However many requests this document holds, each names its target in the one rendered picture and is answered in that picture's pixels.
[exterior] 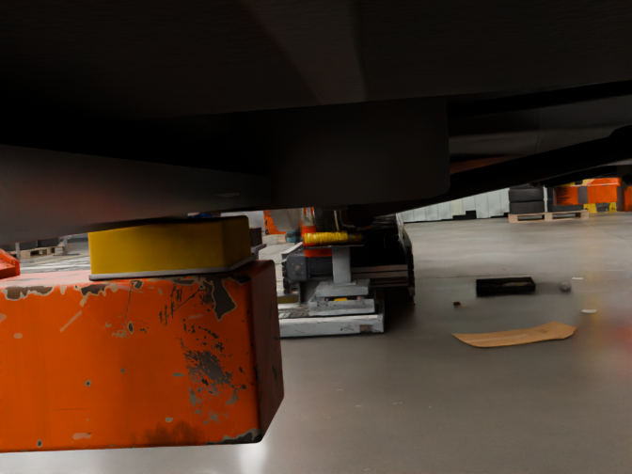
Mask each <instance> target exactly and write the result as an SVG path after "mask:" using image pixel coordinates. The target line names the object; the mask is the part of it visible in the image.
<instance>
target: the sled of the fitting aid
mask: <svg viewBox="0 0 632 474"><path fill-rule="evenodd" d="M375 304H376V291H375V288H370V290H369V294H365V295H348V296H331V297H315V293H314V295H313V296H312V297H311V299H310V300H309V301H308V316H331V315H339V314H369V313H374V312H375Z"/></svg>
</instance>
